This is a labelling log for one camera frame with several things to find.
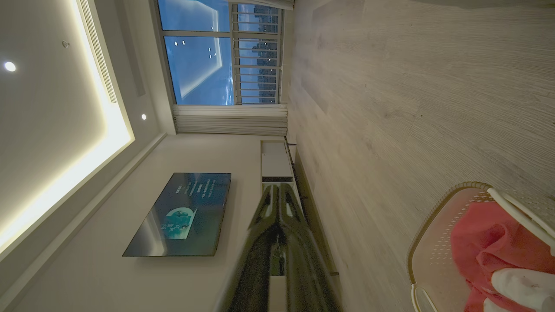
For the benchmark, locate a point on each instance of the white television cabinet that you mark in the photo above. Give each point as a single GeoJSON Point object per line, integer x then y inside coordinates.
{"type": "Point", "coordinates": [276, 158]}

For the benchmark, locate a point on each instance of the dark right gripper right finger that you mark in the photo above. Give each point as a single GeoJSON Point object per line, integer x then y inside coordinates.
{"type": "Point", "coordinates": [303, 268]}

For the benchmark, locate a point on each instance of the large glass window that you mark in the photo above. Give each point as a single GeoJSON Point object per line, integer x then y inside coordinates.
{"type": "Point", "coordinates": [195, 65]}

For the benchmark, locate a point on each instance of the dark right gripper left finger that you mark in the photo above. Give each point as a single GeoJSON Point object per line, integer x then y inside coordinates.
{"type": "Point", "coordinates": [256, 260]}

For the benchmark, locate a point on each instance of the cream perforated laundry basket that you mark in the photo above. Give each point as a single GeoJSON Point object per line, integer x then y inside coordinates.
{"type": "Point", "coordinates": [433, 251]}

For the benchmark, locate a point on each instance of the wall-mounted flat television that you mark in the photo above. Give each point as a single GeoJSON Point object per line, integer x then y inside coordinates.
{"type": "Point", "coordinates": [186, 216]}

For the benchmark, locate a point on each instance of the red garment with white stripes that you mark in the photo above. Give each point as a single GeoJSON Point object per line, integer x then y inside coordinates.
{"type": "Point", "coordinates": [485, 234]}

